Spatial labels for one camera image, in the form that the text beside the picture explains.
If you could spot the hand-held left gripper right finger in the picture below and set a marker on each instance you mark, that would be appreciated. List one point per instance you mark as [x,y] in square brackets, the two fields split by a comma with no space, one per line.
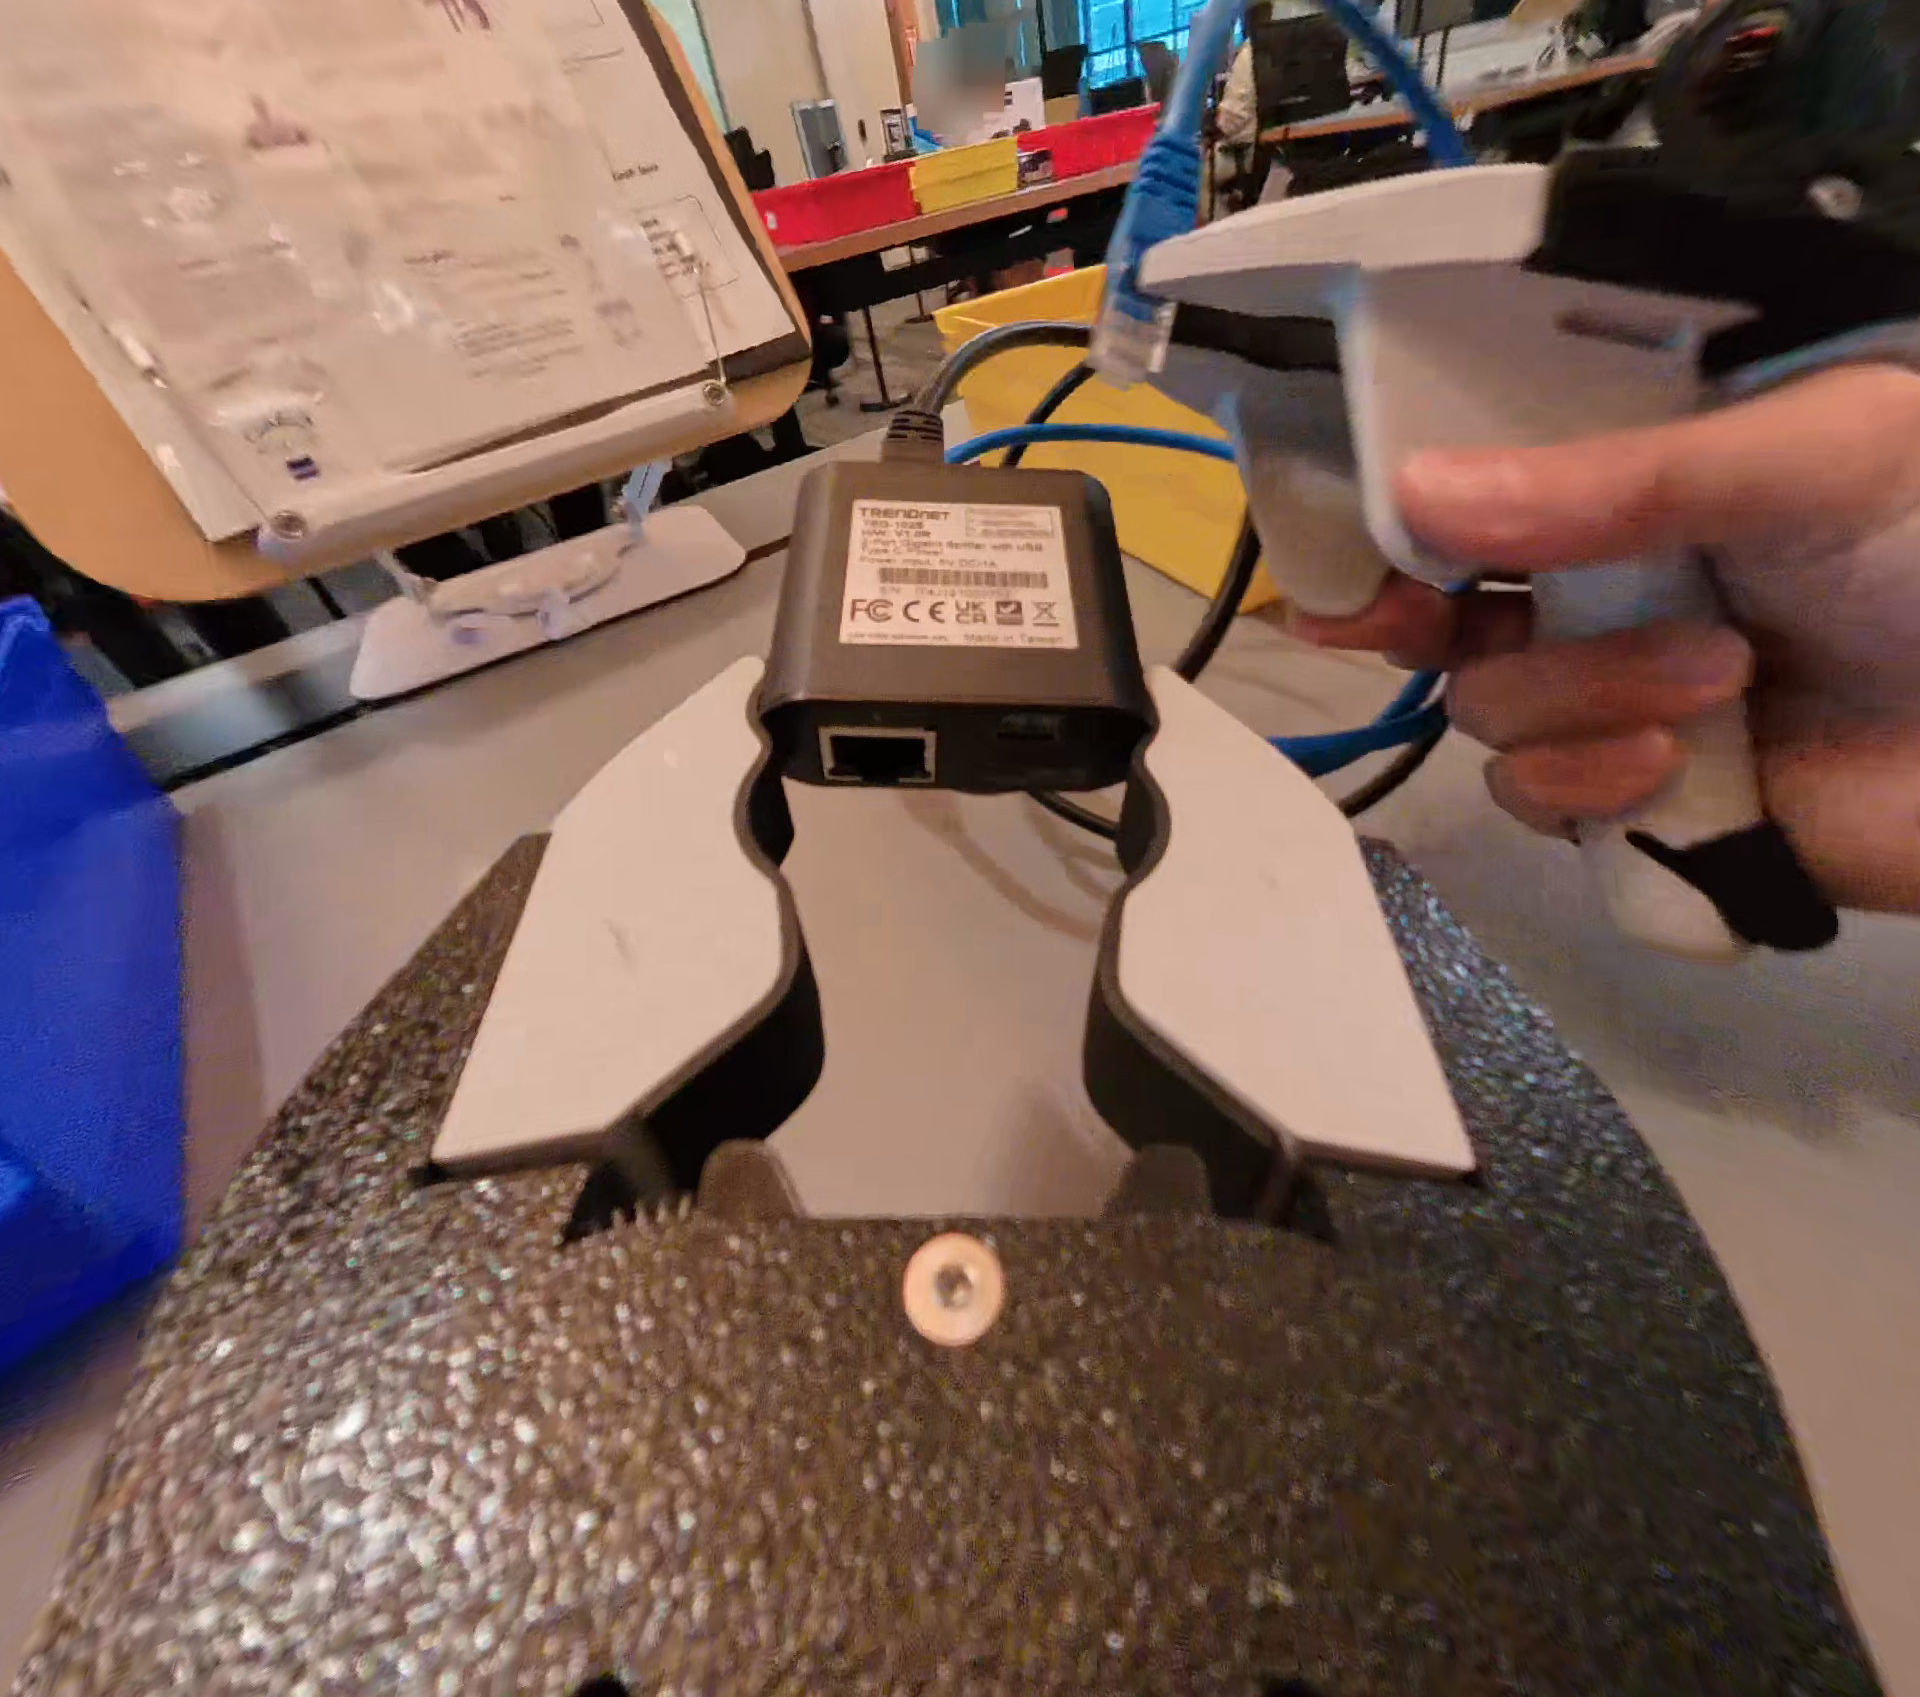
[1275,977]

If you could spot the printed instruction sheet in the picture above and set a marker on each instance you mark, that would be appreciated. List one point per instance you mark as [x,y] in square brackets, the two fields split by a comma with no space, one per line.
[374,153]

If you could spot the person's right hand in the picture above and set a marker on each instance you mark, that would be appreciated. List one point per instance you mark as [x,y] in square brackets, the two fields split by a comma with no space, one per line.
[1830,602]

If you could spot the instruction sheet on stand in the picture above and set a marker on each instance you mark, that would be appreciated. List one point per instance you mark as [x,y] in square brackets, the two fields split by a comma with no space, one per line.
[61,497]

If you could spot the red plastic bin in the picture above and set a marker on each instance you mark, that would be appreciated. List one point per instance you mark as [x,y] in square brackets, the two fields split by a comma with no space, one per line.
[832,209]
[1088,144]

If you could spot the grey desk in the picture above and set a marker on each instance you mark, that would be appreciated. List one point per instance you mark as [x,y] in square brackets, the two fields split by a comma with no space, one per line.
[1771,1127]

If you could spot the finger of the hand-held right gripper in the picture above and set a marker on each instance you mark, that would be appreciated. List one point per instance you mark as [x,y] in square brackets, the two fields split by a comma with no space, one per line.
[1305,483]
[1424,242]

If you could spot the black ethernet splitter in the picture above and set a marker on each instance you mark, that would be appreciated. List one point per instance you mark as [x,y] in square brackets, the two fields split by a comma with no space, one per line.
[802,586]

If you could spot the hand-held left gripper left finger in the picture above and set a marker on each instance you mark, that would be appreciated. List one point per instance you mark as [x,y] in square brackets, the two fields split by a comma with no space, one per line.
[630,963]

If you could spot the yellow plastic bin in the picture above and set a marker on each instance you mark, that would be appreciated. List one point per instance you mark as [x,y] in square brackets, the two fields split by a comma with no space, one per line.
[965,175]
[1110,512]

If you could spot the blue plastic bin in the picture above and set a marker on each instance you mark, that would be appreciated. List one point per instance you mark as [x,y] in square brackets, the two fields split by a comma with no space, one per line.
[75,977]

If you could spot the wooden background table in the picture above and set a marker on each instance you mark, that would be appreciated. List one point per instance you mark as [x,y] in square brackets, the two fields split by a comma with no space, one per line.
[1500,95]
[901,242]

